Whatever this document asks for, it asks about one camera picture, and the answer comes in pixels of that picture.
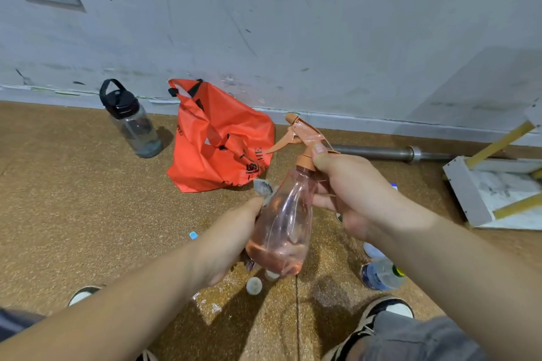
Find person's left hand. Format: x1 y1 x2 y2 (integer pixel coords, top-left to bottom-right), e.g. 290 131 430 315
191 197 265 289

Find person's right hand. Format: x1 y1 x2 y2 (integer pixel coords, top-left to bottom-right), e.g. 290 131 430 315
311 143 425 244

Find grey cleaning cloth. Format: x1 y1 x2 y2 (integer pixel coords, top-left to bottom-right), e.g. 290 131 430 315
241 178 274 272

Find pink clear spray bottle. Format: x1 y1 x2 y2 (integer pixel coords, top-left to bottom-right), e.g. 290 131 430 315
246 112 340 277

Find person's left forearm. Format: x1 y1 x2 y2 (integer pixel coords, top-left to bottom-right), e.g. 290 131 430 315
0 241 205 361

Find person's right forearm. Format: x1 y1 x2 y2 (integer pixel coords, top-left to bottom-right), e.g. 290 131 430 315
379 204 542 361

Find steel barbell bar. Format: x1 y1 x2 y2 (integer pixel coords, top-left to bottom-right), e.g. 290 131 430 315
330 144 463 164

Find orange plastic bag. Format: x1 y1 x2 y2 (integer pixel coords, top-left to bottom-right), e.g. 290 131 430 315
166 78 276 194

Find clear plastic bottle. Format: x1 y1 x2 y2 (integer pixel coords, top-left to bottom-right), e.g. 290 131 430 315
363 242 387 260

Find plastic water bottle blue label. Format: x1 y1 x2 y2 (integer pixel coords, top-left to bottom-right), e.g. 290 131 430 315
360 258 407 292

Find clear bottle with black lid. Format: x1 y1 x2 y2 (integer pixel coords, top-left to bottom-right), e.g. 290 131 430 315
99 78 164 159

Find person's right shoe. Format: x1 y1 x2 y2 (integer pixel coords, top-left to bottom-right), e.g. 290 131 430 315
321 296 415 361

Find person's shoe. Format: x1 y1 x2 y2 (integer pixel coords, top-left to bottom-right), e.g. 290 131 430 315
67 285 103 307
321 296 415 361

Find white stool with yellow legs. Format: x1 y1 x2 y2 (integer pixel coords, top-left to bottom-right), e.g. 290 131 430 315
442 98 542 231

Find person's left shoe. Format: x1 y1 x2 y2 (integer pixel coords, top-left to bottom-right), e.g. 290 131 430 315
67 285 103 307

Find person's grey trousers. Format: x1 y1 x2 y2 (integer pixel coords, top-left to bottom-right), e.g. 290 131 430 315
0 308 488 361

